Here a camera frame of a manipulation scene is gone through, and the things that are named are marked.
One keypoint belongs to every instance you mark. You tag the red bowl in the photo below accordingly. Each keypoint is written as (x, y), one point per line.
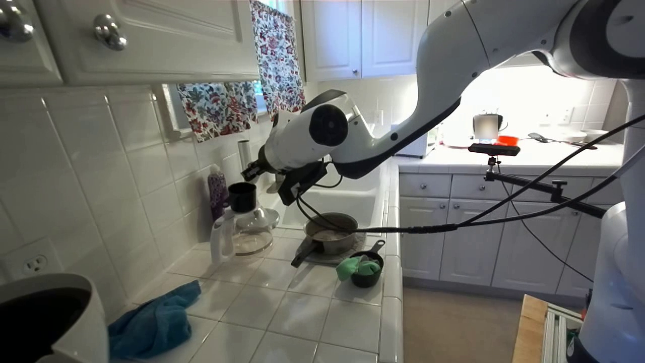
(508, 140)

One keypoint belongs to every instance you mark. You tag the grey trivet mat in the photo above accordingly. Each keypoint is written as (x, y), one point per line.
(352, 254)

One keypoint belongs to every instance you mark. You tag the grey metal saucepan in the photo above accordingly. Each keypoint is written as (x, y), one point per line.
(330, 237)

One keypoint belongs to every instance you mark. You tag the green cloth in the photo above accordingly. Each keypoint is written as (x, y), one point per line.
(352, 266)

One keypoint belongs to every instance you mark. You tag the white toaster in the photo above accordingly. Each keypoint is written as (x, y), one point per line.
(421, 143)

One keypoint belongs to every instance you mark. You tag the camera on mount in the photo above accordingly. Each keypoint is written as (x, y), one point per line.
(494, 149)

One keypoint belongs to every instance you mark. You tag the floral curtain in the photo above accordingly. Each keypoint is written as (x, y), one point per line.
(277, 55)

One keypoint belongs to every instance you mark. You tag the white cabinet door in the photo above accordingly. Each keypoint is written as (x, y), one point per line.
(176, 40)

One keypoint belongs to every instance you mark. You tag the white bowl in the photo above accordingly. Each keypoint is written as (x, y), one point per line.
(594, 135)

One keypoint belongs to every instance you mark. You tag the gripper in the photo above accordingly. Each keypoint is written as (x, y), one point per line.
(252, 170)

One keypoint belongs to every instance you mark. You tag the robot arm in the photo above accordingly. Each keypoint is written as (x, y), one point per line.
(453, 50)

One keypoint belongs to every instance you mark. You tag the purple soap bottle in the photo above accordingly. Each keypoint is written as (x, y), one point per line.
(217, 194)

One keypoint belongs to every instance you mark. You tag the white bottle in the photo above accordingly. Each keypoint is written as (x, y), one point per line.
(244, 154)

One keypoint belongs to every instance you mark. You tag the white kettle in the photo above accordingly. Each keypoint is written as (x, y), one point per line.
(486, 127)

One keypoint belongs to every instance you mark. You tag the blue towel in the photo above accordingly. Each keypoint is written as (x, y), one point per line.
(151, 322)

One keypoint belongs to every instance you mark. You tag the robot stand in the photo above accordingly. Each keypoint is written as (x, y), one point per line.
(534, 333)

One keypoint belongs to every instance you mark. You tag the white wall socket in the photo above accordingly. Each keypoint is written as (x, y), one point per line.
(30, 262)

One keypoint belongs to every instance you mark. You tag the white lower cabinets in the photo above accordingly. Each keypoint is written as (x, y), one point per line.
(453, 237)

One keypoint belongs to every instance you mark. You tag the white coffee maker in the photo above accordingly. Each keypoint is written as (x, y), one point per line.
(75, 322)

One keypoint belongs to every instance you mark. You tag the window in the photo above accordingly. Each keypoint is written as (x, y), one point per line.
(169, 113)

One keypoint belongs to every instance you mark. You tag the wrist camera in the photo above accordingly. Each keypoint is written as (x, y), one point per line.
(302, 181)

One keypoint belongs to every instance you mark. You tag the white upper corner cabinet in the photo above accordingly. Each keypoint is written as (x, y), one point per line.
(363, 35)

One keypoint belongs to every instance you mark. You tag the white sink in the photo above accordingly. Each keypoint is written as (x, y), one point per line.
(352, 201)

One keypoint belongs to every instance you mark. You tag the black measuring cup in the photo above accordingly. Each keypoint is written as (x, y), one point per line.
(368, 280)

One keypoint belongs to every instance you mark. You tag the silver cabinet knob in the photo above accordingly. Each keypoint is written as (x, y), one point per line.
(109, 31)
(14, 22)

